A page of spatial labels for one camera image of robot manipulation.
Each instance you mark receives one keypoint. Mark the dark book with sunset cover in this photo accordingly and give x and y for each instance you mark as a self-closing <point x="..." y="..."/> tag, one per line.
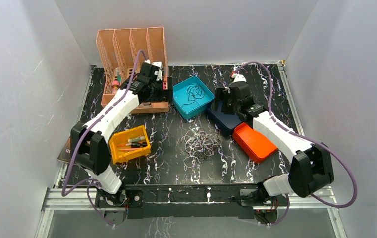
<point x="65" y="154"/>

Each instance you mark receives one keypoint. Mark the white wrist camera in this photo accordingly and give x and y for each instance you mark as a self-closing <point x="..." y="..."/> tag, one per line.
<point x="158" y="71"/>
<point x="236" y="77"/>

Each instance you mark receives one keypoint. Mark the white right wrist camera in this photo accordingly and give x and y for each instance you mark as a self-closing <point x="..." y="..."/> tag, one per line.
<point x="236" y="77"/>

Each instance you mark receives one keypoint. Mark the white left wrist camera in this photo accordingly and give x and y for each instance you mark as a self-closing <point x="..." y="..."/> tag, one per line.
<point x="158" y="71"/>

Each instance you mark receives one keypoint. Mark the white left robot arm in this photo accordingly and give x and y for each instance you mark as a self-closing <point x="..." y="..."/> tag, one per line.
<point x="89" y="141"/>

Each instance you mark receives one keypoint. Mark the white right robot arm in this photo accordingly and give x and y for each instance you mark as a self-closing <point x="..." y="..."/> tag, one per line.
<point x="310" y="164"/>

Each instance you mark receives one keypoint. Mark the teal plastic tray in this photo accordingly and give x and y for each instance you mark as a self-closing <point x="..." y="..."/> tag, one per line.
<point x="191" y="97"/>

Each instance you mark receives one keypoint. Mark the pink tape roll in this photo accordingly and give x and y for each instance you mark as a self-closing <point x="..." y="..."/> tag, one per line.
<point x="115" y="86"/>

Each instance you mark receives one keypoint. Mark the dark blue plastic tray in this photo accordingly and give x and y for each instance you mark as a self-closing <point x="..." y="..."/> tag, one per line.
<point x="226" y="123"/>

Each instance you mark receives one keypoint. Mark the yellow plastic parts bin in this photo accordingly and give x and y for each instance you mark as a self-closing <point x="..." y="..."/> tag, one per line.
<point x="129" y="144"/>

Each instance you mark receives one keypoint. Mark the peach plastic file organizer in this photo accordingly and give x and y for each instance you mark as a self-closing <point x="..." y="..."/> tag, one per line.
<point x="118" y="49"/>

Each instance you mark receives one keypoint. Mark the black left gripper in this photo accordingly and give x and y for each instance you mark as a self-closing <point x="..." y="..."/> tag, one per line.
<point x="161" y="92"/>

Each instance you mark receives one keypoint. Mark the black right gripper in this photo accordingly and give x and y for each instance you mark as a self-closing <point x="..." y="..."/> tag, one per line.
<point x="219" y="93"/>

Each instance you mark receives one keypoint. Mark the orange plastic tray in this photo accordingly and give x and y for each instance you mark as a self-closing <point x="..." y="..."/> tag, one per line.
<point x="253" y="143"/>

